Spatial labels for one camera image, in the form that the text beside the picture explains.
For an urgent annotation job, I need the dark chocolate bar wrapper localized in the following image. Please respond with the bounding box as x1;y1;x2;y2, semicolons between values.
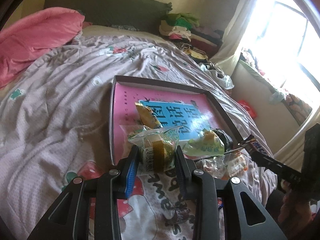
238;134;272;163

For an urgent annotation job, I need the green egg yolk pastry packet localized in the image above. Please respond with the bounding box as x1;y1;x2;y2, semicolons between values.
128;126;180;174

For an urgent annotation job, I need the green white snack packet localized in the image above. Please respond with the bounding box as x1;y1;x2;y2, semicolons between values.
183;129;225;157

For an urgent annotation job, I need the person's right hand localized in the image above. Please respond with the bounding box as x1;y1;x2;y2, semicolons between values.
278;181;313;239

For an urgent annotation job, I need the blue cookie packet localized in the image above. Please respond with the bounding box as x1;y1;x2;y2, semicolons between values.
217;198;223;210

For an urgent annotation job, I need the clear orange snack bag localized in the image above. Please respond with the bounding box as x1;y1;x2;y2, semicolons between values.
196;153;248;180

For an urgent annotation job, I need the small dark wrapped candy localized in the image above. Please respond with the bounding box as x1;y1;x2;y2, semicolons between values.
163;207;193;225

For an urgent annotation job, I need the red plastic bag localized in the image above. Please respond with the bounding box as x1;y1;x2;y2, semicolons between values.
237;100;257;119

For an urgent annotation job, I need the black snack packet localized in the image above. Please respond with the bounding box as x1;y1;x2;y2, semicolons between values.
213;128;233;152

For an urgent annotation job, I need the yellow cartoon snack stick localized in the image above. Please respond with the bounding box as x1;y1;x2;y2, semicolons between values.
135;102;162;129

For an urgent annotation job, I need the strawberry print lilac quilt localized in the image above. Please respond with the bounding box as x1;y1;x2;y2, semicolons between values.
1;36;266;239

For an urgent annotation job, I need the shallow dark cardboard box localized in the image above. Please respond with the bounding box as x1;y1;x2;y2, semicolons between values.
109;76;242;165

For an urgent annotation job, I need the white curtain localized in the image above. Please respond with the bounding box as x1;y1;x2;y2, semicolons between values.
210;0;257;76

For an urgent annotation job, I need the pink blanket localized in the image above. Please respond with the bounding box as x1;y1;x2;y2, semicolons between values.
1;7;85;87

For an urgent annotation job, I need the pile of folded clothes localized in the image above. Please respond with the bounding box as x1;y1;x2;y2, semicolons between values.
159;13;224;63

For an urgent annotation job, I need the dark grey headboard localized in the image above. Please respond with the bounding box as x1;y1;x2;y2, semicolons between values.
44;0;172;34

